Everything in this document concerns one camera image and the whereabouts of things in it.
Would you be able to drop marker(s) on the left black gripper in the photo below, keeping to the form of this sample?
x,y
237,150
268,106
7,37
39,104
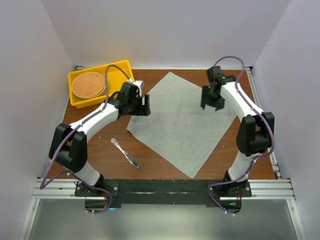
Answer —
x,y
143,110

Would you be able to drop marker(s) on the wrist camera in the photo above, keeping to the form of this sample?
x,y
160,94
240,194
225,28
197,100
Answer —
x,y
214,72
140,84

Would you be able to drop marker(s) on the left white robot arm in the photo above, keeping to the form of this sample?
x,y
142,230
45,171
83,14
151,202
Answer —
x,y
69,146

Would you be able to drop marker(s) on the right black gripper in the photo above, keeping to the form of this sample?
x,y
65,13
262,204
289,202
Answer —
x,y
218,105

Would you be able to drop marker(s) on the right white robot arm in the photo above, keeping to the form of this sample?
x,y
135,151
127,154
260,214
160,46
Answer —
x,y
255,135

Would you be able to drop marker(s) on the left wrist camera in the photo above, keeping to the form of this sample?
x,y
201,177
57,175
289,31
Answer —
x,y
140,84

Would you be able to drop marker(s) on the grey cloth napkin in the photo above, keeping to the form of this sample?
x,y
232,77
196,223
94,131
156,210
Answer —
x,y
178,129

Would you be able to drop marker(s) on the yellow plastic bin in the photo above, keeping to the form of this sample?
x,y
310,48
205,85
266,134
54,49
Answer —
x,y
115,75

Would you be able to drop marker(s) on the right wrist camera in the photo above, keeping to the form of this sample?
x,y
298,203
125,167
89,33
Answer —
x,y
214,72

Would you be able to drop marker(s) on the aluminium frame rail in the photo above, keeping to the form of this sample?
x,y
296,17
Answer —
x,y
55,213

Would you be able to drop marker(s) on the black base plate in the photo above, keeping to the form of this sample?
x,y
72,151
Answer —
x,y
165,192

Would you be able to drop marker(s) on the silver table knife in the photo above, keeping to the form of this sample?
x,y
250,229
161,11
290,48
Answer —
x,y
126,155

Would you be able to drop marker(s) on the round woven coaster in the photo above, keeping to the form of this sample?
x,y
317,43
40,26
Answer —
x,y
88,85

